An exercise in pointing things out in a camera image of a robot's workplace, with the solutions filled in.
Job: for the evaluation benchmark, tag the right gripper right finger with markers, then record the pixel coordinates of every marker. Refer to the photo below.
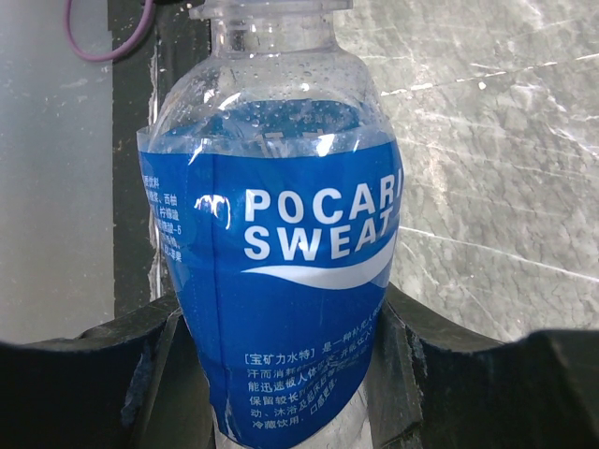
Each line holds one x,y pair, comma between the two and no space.
423,379

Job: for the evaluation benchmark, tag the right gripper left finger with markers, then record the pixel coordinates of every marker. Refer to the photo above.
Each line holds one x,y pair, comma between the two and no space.
166,403

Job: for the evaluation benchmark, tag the blue label water bottle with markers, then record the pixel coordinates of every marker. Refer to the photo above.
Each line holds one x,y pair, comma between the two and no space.
275,181

